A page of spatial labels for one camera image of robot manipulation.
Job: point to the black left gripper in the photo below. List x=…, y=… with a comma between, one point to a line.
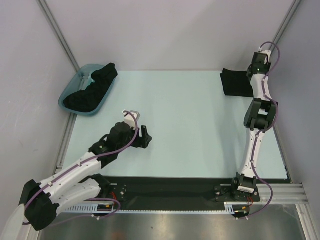
x=142, y=141

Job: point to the black t shirt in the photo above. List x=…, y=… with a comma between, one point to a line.
x=236, y=84

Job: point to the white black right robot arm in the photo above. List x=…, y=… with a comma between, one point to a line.
x=259, y=118

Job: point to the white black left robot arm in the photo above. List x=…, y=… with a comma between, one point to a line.
x=45, y=200

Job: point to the black clothes in basket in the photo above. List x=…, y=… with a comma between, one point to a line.
x=95, y=87

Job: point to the teal plastic basket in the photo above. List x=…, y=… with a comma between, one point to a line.
x=85, y=90

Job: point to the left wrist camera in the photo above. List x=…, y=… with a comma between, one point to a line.
x=131, y=118

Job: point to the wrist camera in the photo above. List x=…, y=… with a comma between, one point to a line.
x=131, y=118
x=261, y=59

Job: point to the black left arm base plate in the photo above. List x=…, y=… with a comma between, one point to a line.
x=114, y=191

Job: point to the light blue slotted cable duct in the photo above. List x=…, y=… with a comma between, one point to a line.
x=92, y=208

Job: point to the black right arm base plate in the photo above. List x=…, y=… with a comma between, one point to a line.
x=226, y=193

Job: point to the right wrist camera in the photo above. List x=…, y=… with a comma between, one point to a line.
x=261, y=59

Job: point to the left aluminium corner post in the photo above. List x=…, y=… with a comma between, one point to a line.
x=48, y=14

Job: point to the aluminium corner post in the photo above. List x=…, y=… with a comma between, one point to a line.
x=48, y=14
x=293, y=9

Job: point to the aluminium frame rail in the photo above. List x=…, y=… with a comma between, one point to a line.
x=283, y=194

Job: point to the right aluminium corner post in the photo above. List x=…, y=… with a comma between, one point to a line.
x=293, y=9

